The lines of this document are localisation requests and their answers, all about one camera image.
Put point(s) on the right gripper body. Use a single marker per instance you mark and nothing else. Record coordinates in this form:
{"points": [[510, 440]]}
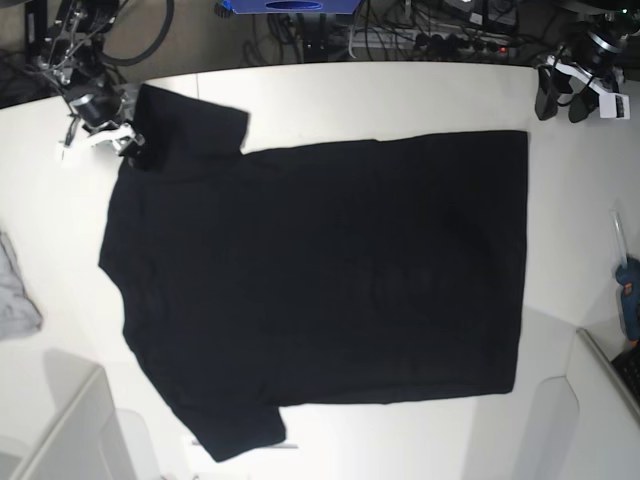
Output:
{"points": [[104, 113]]}

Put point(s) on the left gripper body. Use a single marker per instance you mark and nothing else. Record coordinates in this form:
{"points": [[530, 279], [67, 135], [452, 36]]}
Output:
{"points": [[571, 79]]}

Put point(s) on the black T-shirt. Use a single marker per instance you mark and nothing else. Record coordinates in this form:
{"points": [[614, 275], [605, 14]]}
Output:
{"points": [[353, 272]]}

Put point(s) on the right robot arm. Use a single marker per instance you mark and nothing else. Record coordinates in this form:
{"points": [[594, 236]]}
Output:
{"points": [[71, 56]]}

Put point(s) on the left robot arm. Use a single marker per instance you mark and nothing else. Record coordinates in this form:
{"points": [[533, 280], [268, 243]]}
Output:
{"points": [[599, 36]]}

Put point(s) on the black power strip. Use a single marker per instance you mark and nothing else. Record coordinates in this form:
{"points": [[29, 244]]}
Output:
{"points": [[451, 43]]}

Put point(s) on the blue box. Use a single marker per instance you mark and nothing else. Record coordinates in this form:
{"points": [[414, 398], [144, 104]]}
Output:
{"points": [[291, 6]]}

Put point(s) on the blue glue gun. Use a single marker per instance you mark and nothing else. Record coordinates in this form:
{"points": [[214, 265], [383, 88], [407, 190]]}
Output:
{"points": [[627, 277]]}

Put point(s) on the grey cloth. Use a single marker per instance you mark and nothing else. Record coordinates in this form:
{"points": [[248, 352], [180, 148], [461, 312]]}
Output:
{"points": [[19, 315]]}

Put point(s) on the black keyboard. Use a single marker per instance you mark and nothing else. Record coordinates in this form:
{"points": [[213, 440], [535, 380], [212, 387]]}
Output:
{"points": [[627, 365]]}

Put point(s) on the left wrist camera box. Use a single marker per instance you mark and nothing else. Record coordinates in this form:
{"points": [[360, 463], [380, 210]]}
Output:
{"points": [[614, 106]]}

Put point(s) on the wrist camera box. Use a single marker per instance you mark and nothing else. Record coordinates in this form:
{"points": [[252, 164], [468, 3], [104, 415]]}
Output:
{"points": [[67, 157], [614, 106]]}

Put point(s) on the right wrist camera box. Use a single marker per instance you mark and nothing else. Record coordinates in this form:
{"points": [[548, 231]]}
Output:
{"points": [[67, 157]]}

